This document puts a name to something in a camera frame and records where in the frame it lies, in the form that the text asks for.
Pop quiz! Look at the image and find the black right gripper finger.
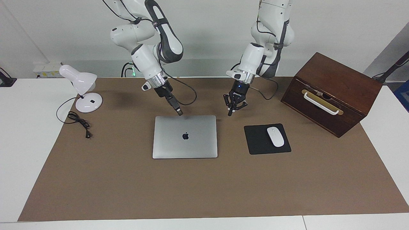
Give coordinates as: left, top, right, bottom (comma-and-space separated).
169, 95, 183, 115
166, 96, 180, 116

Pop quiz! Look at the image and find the silver grey laptop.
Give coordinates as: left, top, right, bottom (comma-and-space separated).
152, 115, 218, 159

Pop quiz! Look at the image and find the black mouse pad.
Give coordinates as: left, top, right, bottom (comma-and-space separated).
244, 123, 292, 155

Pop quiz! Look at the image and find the white computer mouse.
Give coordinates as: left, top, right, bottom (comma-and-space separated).
267, 127, 285, 148

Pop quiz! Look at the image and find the white desk lamp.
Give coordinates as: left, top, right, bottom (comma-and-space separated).
59, 65, 103, 113

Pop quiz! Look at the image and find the brown table mat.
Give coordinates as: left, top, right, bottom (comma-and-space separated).
18, 77, 409, 222

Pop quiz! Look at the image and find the dark brown wooden box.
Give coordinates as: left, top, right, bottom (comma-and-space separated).
281, 52, 383, 138

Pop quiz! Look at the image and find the white power strip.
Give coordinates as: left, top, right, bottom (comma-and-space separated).
33, 62, 63, 79

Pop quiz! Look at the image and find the black stand pole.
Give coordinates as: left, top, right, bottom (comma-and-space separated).
372, 50, 409, 84

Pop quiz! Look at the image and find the blue crate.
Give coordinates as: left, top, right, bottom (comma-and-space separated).
394, 80, 409, 113

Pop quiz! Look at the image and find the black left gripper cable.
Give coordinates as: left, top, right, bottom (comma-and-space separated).
248, 77, 280, 100

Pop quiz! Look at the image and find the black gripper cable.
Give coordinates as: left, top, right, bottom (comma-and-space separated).
248, 77, 280, 100
161, 72, 197, 106

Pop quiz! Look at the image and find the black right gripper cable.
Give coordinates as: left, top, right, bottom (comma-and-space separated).
161, 72, 197, 106

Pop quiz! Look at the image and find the black right arm base cable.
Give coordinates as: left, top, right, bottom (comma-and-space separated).
121, 62, 133, 78

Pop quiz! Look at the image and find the white box handle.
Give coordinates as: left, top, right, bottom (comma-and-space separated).
303, 92, 340, 115

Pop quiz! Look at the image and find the black lamp power cable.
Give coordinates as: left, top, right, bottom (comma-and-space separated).
56, 97, 92, 139

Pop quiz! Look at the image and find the black clamp mount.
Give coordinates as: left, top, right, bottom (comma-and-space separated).
0, 68, 17, 87

